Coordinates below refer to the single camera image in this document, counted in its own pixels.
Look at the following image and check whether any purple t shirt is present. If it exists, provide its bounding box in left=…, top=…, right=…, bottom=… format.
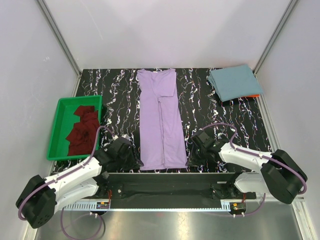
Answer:
left=137, top=68, right=187, bottom=171

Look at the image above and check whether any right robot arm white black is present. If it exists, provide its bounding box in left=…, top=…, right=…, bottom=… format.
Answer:
left=187, top=128, right=308, bottom=204

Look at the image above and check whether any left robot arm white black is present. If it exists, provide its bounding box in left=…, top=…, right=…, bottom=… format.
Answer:
left=15, top=135, right=144, bottom=229

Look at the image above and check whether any dark red t shirt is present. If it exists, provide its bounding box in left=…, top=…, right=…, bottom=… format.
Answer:
left=65, top=105, right=100, bottom=156

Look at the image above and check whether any green plastic bin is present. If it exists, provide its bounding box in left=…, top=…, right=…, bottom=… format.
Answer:
left=47, top=95, right=102, bottom=162

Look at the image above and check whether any folded orange t shirt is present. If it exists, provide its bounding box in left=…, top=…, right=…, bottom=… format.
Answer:
left=244, top=94, right=260, bottom=98

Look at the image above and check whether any folded blue-grey t shirt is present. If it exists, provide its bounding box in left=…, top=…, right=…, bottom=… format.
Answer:
left=208, top=64, right=263, bottom=102

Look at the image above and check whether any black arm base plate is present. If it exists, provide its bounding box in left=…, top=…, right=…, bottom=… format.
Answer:
left=94, top=172, right=251, bottom=210

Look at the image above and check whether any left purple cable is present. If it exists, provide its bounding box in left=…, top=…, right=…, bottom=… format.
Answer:
left=18, top=126, right=121, bottom=240

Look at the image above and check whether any purple cable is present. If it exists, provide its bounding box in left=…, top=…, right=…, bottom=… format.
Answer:
left=18, top=126, right=121, bottom=240
left=199, top=122, right=309, bottom=217

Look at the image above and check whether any white slotted cable duct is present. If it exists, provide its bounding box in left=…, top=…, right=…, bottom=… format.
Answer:
left=64, top=199, right=231, bottom=212

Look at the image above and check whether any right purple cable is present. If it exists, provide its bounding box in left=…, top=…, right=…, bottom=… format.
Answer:
left=199, top=122, right=309, bottom=217

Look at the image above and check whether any left aluminium frame post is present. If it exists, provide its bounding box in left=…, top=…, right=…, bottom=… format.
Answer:
left=34, top=0, right=82, bottom=78

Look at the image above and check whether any aluminium frame post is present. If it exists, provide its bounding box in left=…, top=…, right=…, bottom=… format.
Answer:
left=253, top=0, right=300, bottom=76
left=34, top=0, right=82, bottom=78

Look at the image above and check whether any right aluminium frame post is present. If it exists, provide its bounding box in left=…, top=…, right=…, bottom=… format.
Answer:
left=253, top=0, right=300, bottom=76

